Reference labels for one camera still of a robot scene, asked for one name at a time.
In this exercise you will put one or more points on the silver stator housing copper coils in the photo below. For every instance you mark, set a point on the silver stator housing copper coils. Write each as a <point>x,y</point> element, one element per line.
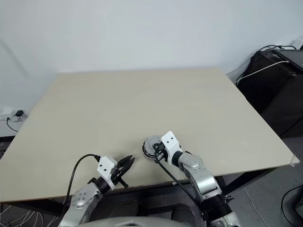
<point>148,156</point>

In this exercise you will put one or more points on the grey floor device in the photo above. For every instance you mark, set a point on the grey floor device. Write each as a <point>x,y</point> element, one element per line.
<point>299,208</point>

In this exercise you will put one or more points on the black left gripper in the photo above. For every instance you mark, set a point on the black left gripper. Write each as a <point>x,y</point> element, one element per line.
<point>117,175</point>

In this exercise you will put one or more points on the white wall socket box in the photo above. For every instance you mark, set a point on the white wall socket box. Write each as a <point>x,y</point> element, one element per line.
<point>298,42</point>

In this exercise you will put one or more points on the white power strip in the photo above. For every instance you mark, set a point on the white power strip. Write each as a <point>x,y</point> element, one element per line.
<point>4,116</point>

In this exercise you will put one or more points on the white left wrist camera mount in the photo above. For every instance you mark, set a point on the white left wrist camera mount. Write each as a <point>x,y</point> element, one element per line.
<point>105,166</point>

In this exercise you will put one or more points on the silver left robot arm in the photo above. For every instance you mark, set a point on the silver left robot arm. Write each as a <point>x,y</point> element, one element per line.
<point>82,198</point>

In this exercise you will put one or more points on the black equipment cabinet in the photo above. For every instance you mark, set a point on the black equipment cabinet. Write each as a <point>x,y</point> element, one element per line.
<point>272,94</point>

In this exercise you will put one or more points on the black power adapter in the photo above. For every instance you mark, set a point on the black power adapter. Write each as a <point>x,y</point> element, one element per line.
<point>19,113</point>

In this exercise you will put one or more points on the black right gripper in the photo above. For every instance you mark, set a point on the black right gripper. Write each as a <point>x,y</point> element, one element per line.
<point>162,151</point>

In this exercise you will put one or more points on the grey robot torso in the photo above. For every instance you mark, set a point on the grey robot torso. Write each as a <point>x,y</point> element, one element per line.
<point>132,223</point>

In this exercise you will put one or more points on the dark rounded shape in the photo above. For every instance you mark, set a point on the dark rounded shape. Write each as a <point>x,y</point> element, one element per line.
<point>183,214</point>

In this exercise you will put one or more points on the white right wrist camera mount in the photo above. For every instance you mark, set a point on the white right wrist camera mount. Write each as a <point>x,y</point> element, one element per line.
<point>169,142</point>

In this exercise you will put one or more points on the clear table corner guard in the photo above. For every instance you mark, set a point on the clear table corner guard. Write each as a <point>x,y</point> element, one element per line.
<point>294,162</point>

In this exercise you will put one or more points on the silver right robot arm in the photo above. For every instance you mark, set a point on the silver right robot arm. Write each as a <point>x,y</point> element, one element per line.
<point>196,170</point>

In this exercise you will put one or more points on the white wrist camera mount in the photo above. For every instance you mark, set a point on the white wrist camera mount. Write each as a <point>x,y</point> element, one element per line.
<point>105,166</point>
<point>169,142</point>

